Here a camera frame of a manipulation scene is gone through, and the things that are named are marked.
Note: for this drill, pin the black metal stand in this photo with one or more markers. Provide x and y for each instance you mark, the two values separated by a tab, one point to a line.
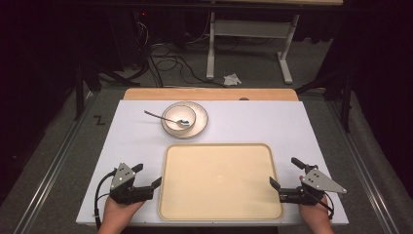
79	91
346	100

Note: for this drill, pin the metal floor rail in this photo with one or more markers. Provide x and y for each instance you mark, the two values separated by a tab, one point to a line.
363	169
52	175

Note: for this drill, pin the crumpled white paper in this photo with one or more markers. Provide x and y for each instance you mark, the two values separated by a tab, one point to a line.
232	79

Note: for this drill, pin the person's left hand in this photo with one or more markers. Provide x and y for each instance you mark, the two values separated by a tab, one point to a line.
118	213

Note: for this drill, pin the person's right hand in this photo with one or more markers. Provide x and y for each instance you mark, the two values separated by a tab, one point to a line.
315	214

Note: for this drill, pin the white ceramic bowl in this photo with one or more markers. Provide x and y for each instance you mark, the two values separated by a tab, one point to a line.
177	112

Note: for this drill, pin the white-framed desk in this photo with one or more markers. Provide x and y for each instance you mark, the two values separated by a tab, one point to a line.
250	27

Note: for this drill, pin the striped ceramic plate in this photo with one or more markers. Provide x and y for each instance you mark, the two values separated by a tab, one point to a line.
201	118

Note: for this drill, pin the beige plastic tray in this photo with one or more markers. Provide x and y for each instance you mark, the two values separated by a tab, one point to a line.
220	182

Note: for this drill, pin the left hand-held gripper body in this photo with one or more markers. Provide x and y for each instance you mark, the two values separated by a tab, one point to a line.
121	191

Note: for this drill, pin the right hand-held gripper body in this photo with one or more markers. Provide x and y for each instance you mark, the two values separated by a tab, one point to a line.
316	183

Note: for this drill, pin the white table mat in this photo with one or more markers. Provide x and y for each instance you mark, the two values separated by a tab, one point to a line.
246	123

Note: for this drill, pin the metal spoon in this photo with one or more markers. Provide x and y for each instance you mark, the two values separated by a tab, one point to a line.
162	117

